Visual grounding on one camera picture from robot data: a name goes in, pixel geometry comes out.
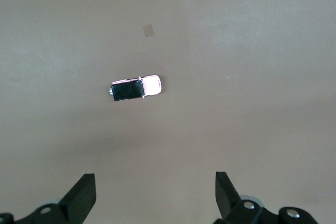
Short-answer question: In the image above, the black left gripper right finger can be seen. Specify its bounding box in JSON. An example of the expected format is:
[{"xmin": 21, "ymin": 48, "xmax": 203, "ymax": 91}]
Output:
[{"xmin": 215, "ymin": 171, "xmax": 320, "ymax": 224}]

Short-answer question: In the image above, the small brown tape patch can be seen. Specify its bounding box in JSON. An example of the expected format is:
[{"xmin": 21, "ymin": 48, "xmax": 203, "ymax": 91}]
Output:
[{"xmin": 143, "ymin": 24, "xmax": 155, "ymax": 38}]

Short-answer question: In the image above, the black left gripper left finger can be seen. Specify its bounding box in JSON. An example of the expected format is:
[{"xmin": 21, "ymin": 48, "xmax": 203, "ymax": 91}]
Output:
[{"xmin": 0, "ymin": 173, "xmax": 97, "ymax": 224}]

